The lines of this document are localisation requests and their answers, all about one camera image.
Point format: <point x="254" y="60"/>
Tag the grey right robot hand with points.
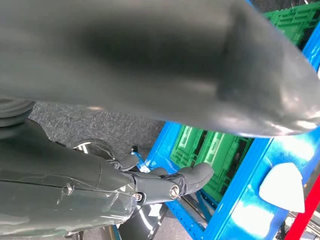
<point x="124" y="49"/>

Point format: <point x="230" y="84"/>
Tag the blue steel shelf rack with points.
<point x="240" y="205"/>

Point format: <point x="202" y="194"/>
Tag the white plastic cover part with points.
<point x="282" y="187"/>

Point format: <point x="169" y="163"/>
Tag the round chrome-rimmed disc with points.
<point x="84" y="145"/>

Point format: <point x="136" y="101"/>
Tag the green folding plastic crate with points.
<point x="287" y="23"/>
<point x="180" y="155"/>
<point x="225" y="179"/>

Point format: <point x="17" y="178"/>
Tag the glossy black round object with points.
<point x="135" y="228"/>

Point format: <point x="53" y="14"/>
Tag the red barrier tape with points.
<point x="305" y="212"/>

